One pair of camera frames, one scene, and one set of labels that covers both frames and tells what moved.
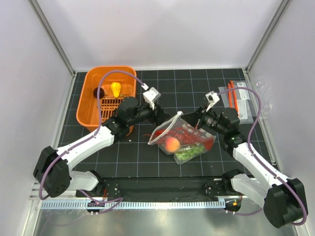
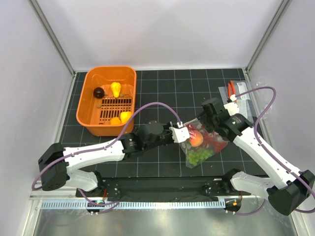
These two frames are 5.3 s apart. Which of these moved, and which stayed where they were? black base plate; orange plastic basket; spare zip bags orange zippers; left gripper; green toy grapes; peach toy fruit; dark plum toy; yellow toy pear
Moved: left gripper; peach toy fruit; green toy grapes
Stayed: yellow toy pear; orange plastic basket; spare zip bags orange zippers; black base plate; dark plum toy
